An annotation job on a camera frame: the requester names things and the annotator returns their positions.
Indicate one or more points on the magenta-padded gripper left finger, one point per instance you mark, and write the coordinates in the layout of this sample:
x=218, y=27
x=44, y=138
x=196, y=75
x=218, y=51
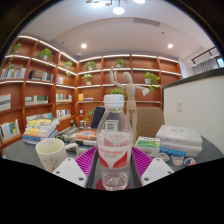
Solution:
x=70, y=170

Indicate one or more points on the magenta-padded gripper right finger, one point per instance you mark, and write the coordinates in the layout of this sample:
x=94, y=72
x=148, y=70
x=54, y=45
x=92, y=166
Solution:
x=156, y=170

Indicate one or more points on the clear plastic water bottle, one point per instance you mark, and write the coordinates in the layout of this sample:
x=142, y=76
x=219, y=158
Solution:
x=114, y=146

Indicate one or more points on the cream ceramic mug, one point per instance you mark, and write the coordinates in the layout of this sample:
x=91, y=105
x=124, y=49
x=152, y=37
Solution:
x=50, y=155

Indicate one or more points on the small green and white box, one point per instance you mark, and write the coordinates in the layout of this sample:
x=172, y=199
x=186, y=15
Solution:
x=148, y=144

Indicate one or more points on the blue and white book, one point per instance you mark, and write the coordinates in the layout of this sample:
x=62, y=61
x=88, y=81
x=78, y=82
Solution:
x=178, y=150

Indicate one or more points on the magazine with orange cover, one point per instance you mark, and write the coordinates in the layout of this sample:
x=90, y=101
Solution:
x=81, y=135

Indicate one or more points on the thick white book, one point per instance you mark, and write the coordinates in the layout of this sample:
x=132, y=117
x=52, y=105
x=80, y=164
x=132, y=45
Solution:
x=180, y=135

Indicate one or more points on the tan upholstered chair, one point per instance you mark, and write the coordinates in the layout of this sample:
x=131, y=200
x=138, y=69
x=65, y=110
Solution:
x=150, y=121

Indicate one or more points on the colourful book stack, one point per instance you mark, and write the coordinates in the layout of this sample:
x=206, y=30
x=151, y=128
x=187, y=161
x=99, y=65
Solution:
x=40, y=128

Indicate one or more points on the dark blue chair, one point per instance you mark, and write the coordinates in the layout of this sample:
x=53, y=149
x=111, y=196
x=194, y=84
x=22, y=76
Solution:
x=97, y=116

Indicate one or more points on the white counter with dark top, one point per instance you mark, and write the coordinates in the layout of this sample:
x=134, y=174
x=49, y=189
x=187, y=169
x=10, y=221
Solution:
x=200, y=110

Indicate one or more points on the wooden artist mannequin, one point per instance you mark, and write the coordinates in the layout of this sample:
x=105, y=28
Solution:
x=130, y=96

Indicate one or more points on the wooden shelf unit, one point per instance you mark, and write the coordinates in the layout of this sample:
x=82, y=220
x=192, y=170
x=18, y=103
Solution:
x=43, y=90

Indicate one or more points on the grey window curtain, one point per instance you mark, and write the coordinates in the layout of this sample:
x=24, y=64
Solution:
x=205, y=66

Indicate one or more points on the recessed ceiling spotlight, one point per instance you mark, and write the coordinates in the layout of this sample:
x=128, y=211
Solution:
x=170, y=45
x=83, y=46

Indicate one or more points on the ceiling air vent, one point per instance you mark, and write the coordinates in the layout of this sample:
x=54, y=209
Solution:
x=146, y=21

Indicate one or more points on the branched ceiling lamp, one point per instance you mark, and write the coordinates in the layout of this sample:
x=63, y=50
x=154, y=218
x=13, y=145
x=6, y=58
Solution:
x=116, y=6

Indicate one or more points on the white wall socket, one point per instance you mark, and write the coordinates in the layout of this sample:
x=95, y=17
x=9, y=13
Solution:
x=179, y=106

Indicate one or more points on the black track light rail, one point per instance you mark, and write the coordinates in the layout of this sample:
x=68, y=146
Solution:
x=204, y=55

